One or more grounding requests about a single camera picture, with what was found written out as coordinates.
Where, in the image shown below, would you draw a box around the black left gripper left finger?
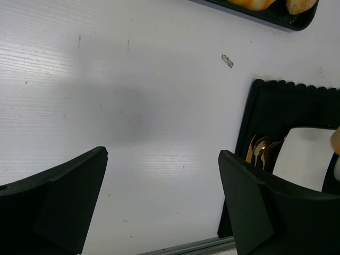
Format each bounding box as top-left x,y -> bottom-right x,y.
1,147 -> 108,254

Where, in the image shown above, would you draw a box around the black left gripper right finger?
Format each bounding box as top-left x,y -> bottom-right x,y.
218,150 -> 339,254

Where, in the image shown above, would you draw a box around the orange bagel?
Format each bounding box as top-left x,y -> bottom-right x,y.
330,127 -> 340,155

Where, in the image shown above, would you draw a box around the metal tongs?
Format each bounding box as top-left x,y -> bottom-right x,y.
334,157 -> 340,181

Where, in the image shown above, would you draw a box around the striped orange bread roll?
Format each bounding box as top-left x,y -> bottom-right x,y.
227,0 -> 275,11

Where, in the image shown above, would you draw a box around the white square plate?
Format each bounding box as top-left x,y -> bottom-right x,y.
273,127 -> 339,193

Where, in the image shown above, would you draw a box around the black placemat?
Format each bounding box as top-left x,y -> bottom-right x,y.
217,79 -> 340,239

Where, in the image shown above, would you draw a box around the small clear wrapper scrap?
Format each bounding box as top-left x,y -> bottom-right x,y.
221,54 -> 234,69

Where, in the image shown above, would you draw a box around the black baking tray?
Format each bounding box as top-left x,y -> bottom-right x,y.
195,1 -> 319,31

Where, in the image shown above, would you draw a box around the round tan bun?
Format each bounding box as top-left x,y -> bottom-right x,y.
286,0 -> 317,15

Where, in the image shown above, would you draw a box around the gold knife green handle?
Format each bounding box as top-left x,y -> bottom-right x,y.
245,134 -> 258,163

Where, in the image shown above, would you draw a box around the gold spoon green handle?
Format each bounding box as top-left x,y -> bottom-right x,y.
253,136 -> 270,166

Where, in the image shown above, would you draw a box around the gold fork green handle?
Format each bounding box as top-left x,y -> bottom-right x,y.
263,141 -> 281,159

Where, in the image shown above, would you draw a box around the aluminium rail front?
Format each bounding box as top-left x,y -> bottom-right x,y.
141,236 -> 236,255

